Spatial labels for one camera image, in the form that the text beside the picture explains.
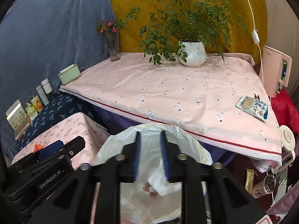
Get pink electric kettle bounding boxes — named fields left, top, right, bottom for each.
left=262, top=45, right=292, bottom=98

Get white slim bottle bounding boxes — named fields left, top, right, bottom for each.
left=36, top=85, right=50, bottom=106

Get blue white snack packet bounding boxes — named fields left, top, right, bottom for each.
left=236, top=95, right=269, bottom=123

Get white jar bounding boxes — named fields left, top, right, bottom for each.
left=41, top=78, right=53, bottom=95

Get white tissue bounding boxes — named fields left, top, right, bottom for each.
left=149, top=160, right=183, bottom=197

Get green printed carton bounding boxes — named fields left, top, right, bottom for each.
left=25, top=103, right=38, bottom=121

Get blue grey blanket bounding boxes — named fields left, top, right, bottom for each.
left=0, top=0, right=117, bottom=160

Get crumpled white plastic bag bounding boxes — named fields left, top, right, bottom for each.
left=253, top=158, right=281, bottom=172

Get glass vase with red flowers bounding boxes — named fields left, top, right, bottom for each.
left=96, top=20, right=127, bottom=62

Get white plastic trash bag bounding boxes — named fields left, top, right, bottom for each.
left=93, top=123, right=213, bottom=224

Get brown cookie pieces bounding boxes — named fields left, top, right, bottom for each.
left=142, top=182, right=158, bottom=197

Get pale green box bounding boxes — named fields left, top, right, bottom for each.
left=58, top=64, right=81, bottom=85

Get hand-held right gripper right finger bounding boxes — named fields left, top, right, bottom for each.
left=159, top=131, right=268, bottom=224

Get white cable with switch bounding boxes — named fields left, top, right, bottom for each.
left=238, top=0, right=264, bottom=85

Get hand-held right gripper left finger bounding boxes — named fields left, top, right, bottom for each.
left=27, top=131, right=142, bottom=224

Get white flat card box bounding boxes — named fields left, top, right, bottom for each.
left=6, top=99, right=31, bottom=141

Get pink printed tablecloth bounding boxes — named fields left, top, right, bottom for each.
left=59, top=52, right=283, bottom=163

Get steel tumbler with straw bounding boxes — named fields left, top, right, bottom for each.
left=252, top=174, right=280, bottom=199

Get red cloth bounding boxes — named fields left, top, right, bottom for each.
left=270, top=89, right=299, bottom=134

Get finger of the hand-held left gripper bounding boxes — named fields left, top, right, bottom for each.
left=8, top=140, right=64, bottom=172
left=56, top=136, right=86, bottom=167

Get green plant in white pot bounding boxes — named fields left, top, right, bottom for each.
left=126, top=0, right=249, bottom=68

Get beige snack bar packet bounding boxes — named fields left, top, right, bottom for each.
left=245, top=169, right=256, bottom=192

